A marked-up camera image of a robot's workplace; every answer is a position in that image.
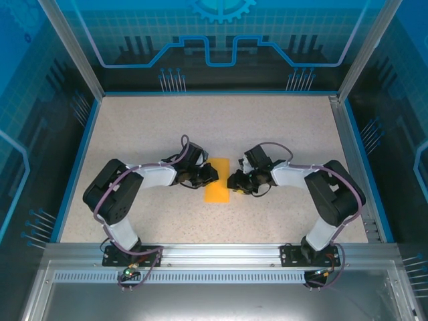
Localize yellow square paper sheet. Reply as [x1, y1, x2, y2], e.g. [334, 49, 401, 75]
[203, 156, 231, 204]

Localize grey sheet metal tray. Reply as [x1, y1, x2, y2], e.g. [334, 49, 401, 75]
[19, 260, 419, 321]

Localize blue printed back panel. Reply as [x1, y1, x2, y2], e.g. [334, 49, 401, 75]
[55, 0, 382, 93]

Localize blue printed panel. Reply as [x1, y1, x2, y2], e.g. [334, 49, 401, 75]
[0, 0, 101, 321]
[55, 0, 382, 93]
[347, 0, 428, 321]

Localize blue printed right side panel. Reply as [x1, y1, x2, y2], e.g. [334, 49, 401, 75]
[347, 0, 428, 321]

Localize blue printed left side panel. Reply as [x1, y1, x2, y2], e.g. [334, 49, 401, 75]
[0, 0, 101, 321]

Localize aluminium mounting rail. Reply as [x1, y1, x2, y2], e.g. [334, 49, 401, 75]
[45, 243, 401, 268]

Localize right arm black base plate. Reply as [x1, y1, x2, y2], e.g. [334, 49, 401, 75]
[280, 243, 342, 268]

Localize slotted metal cable duct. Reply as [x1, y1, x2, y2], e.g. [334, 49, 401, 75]
[53, 271, 391, 282]

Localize aluminium side rail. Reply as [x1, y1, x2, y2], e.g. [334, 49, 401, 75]
[329, 95, 384, 243]

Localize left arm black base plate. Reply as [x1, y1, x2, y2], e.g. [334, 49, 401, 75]
[102, 245, 164, 268]

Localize left cable connector with LED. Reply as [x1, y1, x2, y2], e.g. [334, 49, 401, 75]
[122, 262, 148, 280]

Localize cable connector with led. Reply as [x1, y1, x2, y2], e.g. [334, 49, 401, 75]
[309, 265, 337, 278]
[122, 262, 148, 280]

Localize right cable connector with LED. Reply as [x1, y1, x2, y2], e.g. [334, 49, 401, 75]
[309, 265, 337, 278]

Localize right aluminium frame post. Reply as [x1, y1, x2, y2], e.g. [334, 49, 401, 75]
[337, 0, 404, 101]

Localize aluminium frame post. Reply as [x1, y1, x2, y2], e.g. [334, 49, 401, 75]
[38, 0, 105, 101]
[337, 0, 404, 101]

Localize left aluminium frame post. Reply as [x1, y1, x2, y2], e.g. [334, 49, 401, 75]
[38, 0, 105, 101]

